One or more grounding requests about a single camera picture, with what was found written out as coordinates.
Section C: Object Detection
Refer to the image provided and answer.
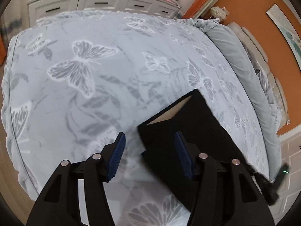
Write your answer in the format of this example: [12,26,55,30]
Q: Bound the black pants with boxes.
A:
[138,90,255,211]

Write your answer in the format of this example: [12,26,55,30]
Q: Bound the beige padded headboard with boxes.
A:
[228,22,289,130]

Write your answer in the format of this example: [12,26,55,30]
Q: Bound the butterfly print bedspread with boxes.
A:
[2,10,269,225]

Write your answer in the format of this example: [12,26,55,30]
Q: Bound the grey folded duvet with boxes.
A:
[178,18,282,181]

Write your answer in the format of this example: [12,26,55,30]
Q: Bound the small plush toy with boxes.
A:
[210,7,230,21]

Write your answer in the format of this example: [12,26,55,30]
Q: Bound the white drawer cabinet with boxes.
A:
[28,0,180,27]

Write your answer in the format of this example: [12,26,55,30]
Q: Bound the framed wall picture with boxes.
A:
[266,4,301,68]

